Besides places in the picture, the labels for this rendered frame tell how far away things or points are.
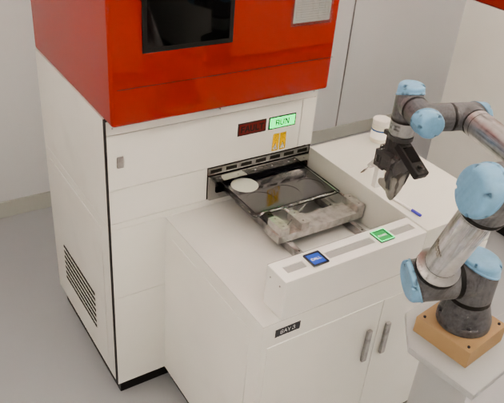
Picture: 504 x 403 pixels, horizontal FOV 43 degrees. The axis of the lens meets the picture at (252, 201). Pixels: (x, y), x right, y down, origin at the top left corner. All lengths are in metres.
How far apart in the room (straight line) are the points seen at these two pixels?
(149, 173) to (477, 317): 1.10
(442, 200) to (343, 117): 2.56
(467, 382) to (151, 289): 1.17
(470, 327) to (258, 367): 0.61
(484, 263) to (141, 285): 1.22
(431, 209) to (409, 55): 2.87
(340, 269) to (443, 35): 3.50
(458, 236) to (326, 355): 0.77
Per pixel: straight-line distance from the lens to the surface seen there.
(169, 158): 2.15
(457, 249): 1.57
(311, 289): 1.88
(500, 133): 1.65
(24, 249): 3.57
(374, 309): 2.16
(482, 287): 1.80
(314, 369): 2.15
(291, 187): 2.33
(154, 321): 2.55
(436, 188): 2.36
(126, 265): 2.31
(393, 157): 1.89
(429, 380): 2.02
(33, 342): 3.03
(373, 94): 4.88
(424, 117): 1.70
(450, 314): 1.87
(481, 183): 1.39
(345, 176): 2.35
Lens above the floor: 2.08
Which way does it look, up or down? 32 degrees down
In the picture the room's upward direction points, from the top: 5 degrees clockwise
